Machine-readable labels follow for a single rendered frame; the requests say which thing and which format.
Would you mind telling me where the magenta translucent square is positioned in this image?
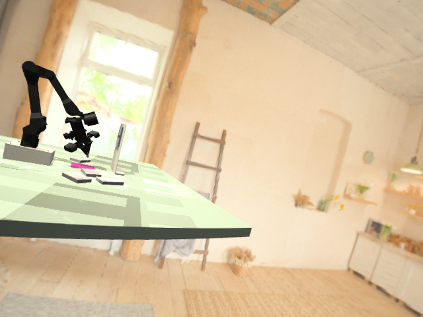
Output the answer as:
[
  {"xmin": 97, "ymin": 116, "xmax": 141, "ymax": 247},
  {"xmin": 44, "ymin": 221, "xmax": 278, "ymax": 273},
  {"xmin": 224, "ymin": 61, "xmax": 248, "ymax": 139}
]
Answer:
[{"xmin": 71, "ymin": 163, "xmax": 95, "ymax": 169}]

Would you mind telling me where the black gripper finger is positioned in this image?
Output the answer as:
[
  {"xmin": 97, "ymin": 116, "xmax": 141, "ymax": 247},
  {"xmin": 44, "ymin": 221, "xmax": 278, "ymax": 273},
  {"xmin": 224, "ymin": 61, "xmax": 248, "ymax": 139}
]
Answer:
[
  {"xmin": 83, "ymin": 140, "xmax": 93, "ymax": 153},
  {"xmin": 78, "ymin": 145, "xmax": 88, "ymax": 155}
]

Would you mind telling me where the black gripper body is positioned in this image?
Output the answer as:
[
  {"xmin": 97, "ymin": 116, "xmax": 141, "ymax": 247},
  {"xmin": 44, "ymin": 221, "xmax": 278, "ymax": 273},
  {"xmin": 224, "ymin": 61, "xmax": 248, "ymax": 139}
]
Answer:
[{"xmin": 64, "ymin": 128, "xmax": 100, "ymax": 153}]

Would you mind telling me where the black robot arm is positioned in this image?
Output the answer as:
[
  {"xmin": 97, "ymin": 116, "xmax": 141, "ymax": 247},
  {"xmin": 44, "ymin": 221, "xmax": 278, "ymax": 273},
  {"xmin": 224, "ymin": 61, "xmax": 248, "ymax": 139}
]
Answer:
[{"xmin": 20, "ymin": 61, "xmax": 99, "ymax": 149}]

